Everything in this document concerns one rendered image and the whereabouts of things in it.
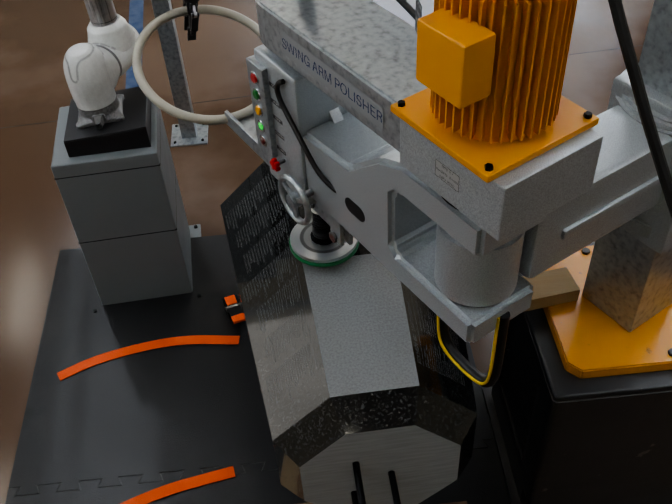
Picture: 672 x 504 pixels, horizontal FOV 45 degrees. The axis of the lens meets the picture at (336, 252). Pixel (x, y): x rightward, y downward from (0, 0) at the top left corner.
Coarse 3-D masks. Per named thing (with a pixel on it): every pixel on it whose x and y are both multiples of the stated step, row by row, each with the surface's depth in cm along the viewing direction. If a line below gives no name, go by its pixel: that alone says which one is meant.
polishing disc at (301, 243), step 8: (296, 224) 259; (296, 232) 257; (304, 232) 257; (296, 240) 254; (304, 240) 254; (344, 240) 253; (296, 248) 252; (304, 248) 252; (312, 248) 251; (320, 248) 251; (328, 248) 251; (336, 248) 251; (344, 248) 251; (352, 248) 251; (304, 256) 249; (312, 256) 249; (320, 256) 249; (328, 256) 249; (336, 256) 248; (344, 256) 249
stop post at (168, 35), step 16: (160, 0) 390; (160, 32) 401; (176, 32) 408; (176, 48) 408; (176, 64) 414; (176, 80) 421; (176, 96) 428; (192, 112) 439; (176, 128) 453; (192, 128) 443; (176, 144) 443; (192, 144) 443
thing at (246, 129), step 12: (228, 120) 263; (240, 120) 266; (252, 120) 266; (240, 132) 259; (252, 132) 261; (252, 144) 254; (264, 156) 250; (324, 216) 232; (336, 240) 225; (348, 240) 225
